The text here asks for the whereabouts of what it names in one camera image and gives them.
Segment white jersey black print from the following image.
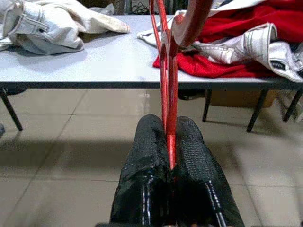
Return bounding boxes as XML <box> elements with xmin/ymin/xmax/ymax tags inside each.
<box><xmin>136</xmin><ymin>22</ymin><xmax>303</xmax><ymax>83</ymax></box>

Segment white table black legs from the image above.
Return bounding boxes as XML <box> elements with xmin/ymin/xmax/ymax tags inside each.
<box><xmin>0</xmin><ymin>14</ymin><xmax>303</xmax><ymax>133</ymax></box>

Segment brown cardboard box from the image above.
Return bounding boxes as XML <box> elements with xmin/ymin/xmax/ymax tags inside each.
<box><xmin>209</xmin><ymin>89</ymin><xmax>285</xmax><ymax>108</ymax></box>

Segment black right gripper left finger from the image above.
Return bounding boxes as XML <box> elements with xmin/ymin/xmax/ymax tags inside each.
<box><xmin>110</xmin><ymin>113</ymin><xmax>171</xmax><ymax>225</ymax></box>

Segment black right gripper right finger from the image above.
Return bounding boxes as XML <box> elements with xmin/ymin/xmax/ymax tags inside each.
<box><xmin>170</xmin><ymin>115</ymin><xmax>246</xmax><ymax>227</ymax></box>

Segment red plastic hanger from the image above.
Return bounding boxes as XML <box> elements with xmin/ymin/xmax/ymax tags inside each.
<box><xmin>149</xmin><ymin>0</ymin><xmax>214</xmax><ymax>170</ymax></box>

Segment beige denim trousers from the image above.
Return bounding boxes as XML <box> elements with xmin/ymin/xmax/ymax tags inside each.
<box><xmin>0</xmin><ymin>0</ymin><xmax>131</xmax><ymax>55</ymax></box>

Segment red jacket white stripes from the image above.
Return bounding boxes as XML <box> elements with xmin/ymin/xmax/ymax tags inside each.
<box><xmin>152</xmin><ymin>0</ymin><xmax>303</xmax><ymax>79</ymax></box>

